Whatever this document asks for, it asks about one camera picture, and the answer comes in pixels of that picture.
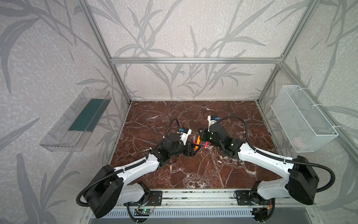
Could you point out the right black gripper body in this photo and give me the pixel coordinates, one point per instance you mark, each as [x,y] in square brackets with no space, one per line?
[203,137]

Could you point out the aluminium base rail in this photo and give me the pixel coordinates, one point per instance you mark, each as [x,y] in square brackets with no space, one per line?
[172,199]

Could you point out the clear plastic wall tray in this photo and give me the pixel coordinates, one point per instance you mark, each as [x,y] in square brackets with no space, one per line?
[75,127]

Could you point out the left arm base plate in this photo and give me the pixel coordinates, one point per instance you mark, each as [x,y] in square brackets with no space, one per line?
[152,198]

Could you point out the orange marker pen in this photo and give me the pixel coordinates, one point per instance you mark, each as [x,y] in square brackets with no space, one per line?
[197,144]

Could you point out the green circuit board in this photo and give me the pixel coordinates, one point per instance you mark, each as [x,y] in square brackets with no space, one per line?
[143,212]

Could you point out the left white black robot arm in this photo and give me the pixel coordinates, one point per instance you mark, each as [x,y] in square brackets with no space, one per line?
[113,186]

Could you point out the aluminium frame crossbar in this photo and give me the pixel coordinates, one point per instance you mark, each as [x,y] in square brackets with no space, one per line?
[162,60]

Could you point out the pink object in basket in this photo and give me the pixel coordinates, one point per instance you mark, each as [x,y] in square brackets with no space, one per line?
[298,142]

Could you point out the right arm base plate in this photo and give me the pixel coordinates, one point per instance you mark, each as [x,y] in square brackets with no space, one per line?
[243,197]

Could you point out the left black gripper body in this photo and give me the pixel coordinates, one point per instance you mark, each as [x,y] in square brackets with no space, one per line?
[189,150]

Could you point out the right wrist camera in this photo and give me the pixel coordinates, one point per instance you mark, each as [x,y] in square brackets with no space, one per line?
[212,119]

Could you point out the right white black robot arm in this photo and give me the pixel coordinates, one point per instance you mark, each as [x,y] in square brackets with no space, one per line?
[299,179]

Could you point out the white wire mesh basket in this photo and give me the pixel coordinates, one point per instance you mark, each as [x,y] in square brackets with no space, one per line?
[300,117]

